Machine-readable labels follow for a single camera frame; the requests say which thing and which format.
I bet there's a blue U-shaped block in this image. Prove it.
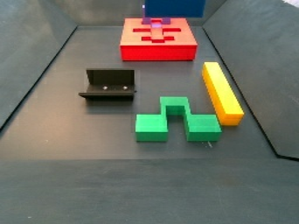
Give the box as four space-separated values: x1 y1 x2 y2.
144 0 207 18

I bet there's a red slotted board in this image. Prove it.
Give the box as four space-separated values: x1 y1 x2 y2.
119 18 198 61

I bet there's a green stepped block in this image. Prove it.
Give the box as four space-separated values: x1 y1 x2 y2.
135 96 222 142

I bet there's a yellow long bar block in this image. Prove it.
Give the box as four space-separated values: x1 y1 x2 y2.
202 62 245 126

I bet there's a purple U-shaped block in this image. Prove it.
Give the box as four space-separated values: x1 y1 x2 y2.
142 17 171 28

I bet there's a black angle bracket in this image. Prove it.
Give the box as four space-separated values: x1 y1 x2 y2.
79 68 136 99

